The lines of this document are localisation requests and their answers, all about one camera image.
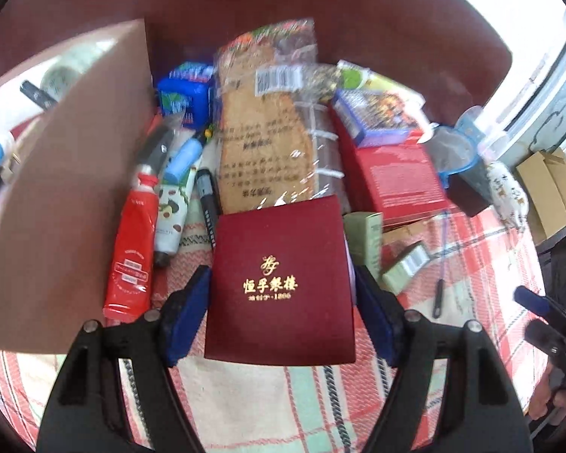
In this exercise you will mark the person's right hand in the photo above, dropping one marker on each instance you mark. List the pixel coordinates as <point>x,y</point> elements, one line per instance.
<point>542,396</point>

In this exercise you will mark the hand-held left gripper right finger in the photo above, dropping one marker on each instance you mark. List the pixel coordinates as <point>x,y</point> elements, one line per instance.
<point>377,321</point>

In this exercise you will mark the green white small box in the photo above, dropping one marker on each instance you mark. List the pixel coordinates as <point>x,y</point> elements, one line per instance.
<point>405,266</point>

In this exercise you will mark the blue tissue pack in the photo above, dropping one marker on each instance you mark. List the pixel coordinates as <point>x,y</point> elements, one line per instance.
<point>184,94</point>

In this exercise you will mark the green white packet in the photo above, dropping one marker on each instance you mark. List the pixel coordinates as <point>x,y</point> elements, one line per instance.
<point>358,78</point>

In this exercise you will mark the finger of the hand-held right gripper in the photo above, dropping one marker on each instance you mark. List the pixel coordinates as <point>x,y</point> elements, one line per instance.
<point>530,297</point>

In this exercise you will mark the black marker pen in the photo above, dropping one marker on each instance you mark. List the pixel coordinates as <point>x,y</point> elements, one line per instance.
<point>206,207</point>

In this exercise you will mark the clear snack bag brown label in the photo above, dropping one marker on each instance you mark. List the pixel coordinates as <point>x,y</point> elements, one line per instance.
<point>259,151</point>

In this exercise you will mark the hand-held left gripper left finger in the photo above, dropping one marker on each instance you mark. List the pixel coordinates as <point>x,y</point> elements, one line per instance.
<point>188,321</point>

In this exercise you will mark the black small device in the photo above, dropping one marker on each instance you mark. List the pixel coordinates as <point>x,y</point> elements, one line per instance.
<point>35,93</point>

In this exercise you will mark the open brown cardboard box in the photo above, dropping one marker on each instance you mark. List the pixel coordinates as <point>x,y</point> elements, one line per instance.
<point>547,188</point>

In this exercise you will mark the white patterned cream tube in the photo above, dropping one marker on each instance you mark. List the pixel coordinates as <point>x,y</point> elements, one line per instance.
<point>170,219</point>

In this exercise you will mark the purple pen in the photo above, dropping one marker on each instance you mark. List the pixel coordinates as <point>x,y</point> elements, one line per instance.
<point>441,269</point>

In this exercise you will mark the purple printed small box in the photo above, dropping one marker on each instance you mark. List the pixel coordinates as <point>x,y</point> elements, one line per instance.
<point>372,113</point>

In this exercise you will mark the red cream tube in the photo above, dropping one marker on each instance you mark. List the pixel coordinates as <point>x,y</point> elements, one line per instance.
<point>129,255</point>

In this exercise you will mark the dark red gift box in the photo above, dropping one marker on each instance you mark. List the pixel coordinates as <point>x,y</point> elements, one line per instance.
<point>278,283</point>

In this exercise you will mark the dark brown small box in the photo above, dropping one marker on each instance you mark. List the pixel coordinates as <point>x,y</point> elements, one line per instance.
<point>471,193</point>

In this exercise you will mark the light blue tube black cap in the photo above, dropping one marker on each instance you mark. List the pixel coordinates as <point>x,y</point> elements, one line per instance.
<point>184,160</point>

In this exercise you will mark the dark wooden headboard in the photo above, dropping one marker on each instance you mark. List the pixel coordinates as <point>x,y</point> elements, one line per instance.
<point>311,4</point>

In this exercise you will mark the cardboard container box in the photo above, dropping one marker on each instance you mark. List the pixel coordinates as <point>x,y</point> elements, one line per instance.
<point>61,198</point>

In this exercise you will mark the long red box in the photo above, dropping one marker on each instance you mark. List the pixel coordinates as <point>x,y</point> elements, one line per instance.
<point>396,179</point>

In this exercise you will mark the blue hand net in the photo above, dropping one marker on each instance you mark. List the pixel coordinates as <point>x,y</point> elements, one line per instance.
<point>453,148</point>

